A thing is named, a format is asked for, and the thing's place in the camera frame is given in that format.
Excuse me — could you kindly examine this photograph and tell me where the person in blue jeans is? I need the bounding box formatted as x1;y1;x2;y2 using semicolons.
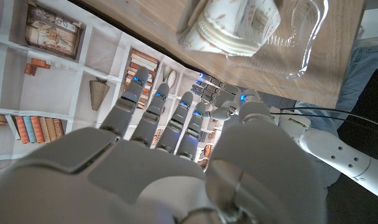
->
296;37;378;187

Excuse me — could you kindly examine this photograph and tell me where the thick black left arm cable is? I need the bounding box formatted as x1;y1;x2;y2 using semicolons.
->
279;107;378;131

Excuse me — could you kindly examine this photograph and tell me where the clear plastic clamshell container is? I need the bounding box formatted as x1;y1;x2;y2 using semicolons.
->
226;0;330;80

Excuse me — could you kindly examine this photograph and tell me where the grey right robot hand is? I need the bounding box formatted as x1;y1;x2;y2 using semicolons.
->
0;67;328;224

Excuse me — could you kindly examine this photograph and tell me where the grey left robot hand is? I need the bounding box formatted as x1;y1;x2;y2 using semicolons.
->
190;72;242;122

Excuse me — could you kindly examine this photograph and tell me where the printed bookshelf backdrop cloth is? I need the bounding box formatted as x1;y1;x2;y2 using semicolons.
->
0;0;227;169

